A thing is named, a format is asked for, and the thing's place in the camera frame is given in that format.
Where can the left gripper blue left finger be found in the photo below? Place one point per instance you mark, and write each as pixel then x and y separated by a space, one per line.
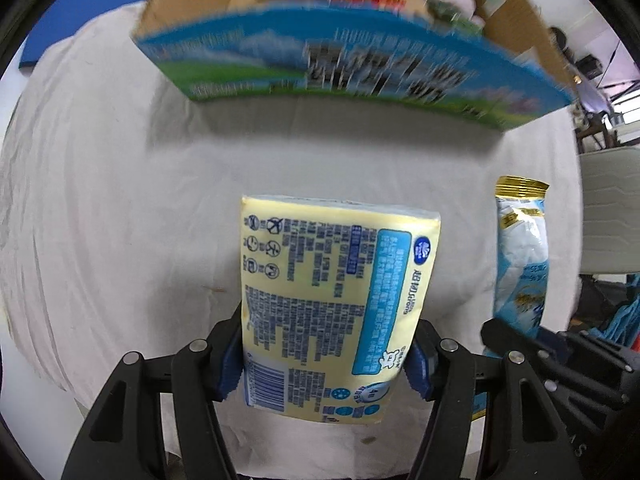
pixel 122 435

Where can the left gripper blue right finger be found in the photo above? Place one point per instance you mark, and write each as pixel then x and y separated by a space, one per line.
pixel 440 374

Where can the long light blue packet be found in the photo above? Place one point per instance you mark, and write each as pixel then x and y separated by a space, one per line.
pixel 522 253

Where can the yellow tissue pack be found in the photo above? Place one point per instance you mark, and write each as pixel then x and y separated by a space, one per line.
pixel 332 293

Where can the green snack bag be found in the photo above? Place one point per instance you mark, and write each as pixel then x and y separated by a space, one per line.
pixel 447 16

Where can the blue bag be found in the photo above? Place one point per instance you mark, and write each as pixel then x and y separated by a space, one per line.
pixel 623 327

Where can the grey table cloth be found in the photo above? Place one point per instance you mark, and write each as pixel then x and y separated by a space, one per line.
pixel 120 201

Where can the brown wooden chair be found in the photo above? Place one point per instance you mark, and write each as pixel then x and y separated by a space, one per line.
pixel 595 126

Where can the open cardboard box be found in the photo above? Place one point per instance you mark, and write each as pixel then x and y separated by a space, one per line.
pixel 209 49

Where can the blue foam mat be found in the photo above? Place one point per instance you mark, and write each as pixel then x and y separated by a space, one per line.
pixel 62 20

